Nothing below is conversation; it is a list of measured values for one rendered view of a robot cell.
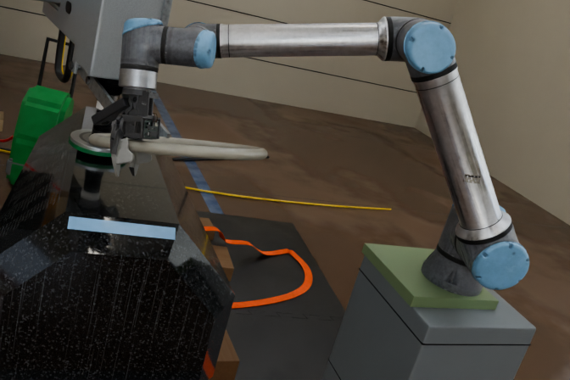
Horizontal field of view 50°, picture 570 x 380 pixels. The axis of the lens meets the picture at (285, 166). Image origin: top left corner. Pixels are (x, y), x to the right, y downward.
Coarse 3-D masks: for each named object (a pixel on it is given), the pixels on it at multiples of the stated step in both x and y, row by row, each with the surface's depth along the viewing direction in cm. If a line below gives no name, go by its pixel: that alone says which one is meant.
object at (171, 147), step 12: (96, 144) 155; (108, 144) 151; (132, 144) 147; (144, 144) 147; (156, 144) 146; (168, 144) 147; (180, 144) 147; (192, 144) 192; (204, 144) 192; (216, 144) 191; (228, 144) 189; (240, 144) 187; (180, 156) 148; (192, 156) 148; (204, 156) 149; (216, 156) 150; (228, 156) 152; (240, 156) 154; (252, 156) 158; (264, 156) 165
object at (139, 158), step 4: (140, 140) 151; (132, 152) 152; (136, 156) 152; (140, 156) 152; (144, 156) 151; (148, 156) 151; (132, 160) 152; (136, 160) 152; (140, 160) 152; (144, 160) 152; (148, 160) 151; (132, 164) 152; (136, 164) 152; (132, 168) 152; (136, 168) 153; (132, 172) 152; (136, 172) 153
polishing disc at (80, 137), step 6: (72, 132) 227; (78, 132) 228; (84, 132) 230; (90, 132) 232; (72, 138) 221; (78, 138) 223; (84, 138) 224; (78, 144) 219; (84, 144) 219; (90, 144) 220; (96, 150) 219; (102, 150) 219; (108, 150) 220
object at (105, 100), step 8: (72, 64) 230; (80, 72) 232; (88, 80) 221; (96, 80) 217; (96, 88) 215; (96, 96) 215; (104, 96) 207; (128, 96) 219; (104, 104) 207; (160, 128) 195; (160, 136) 194; (168, 136) 191
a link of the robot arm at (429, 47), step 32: (416, 32) 143; (448, 32) 143; (416, 64) 144; (448, 64) 144; (448, 96) 148; (448, 128) 151; (448, 160) 155; (480, 160) 155; (480, 192) 156; (480, 224) 159; (512, 224) 162; (480, 256) 158; (512, 256) 158
